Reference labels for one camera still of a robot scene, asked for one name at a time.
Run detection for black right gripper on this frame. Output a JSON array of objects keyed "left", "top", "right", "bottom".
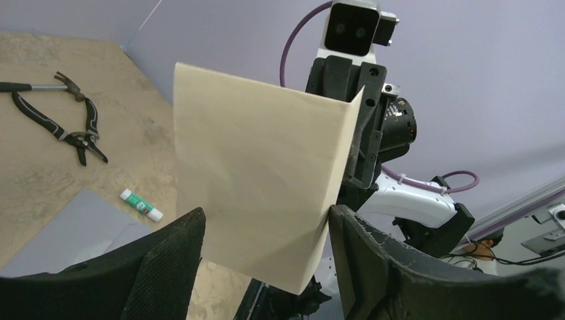
[{"left": 306, "top": 55, "right": 387, "bottom": 211}]

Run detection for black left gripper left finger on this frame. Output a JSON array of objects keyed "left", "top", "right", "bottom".
[{"left": 1, "top": 207, "right": 206, "bottom": 319}]

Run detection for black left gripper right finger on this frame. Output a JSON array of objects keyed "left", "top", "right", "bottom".
[{"left": 328, "top": 205, "right": 564, "bottom": 319}]

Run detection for green white glue stick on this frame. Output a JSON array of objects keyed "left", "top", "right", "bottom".
[{"left": 119, "top": 189, "right": 163, "bottom": 223}]

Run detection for cream lined letter paper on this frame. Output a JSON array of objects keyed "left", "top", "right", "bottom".
[{"left": 173, "top": 63, "right": 362, "bottom": 295}]

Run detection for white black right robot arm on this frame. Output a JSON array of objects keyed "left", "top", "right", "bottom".
[{"left": 235, "top": 52, "right": 474, "bottom": 319}]

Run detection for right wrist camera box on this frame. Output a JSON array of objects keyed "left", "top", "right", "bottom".
[{"left": 320, "top": 1, "right": 400, "bottom": 58}]

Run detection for black handled pliers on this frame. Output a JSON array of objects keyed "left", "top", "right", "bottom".
[{"left": 11, "top": 92, "right": 109, "bottom": 167}]

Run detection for black handled hammer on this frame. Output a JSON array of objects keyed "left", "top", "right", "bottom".
[{"left": 1, "top": 71, "right": 86, "bottom": 102}]

